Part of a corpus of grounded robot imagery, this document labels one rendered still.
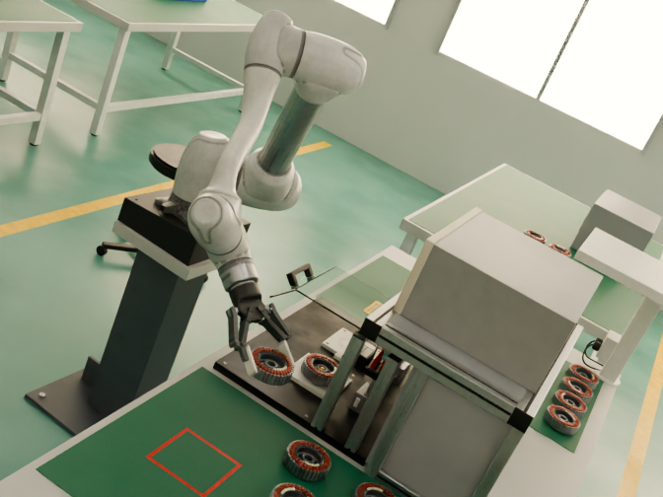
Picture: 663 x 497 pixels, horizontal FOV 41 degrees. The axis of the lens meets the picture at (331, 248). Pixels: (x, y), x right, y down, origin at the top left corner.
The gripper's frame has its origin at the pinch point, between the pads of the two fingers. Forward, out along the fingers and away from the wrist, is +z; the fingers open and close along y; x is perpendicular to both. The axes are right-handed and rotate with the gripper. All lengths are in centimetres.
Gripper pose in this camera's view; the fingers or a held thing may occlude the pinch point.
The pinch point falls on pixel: (269, 364)
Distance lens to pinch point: 210.4
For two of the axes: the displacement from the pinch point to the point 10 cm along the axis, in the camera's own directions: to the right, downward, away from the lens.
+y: -7.0, 0.2, -7.2
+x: 6.3, -4.7, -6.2
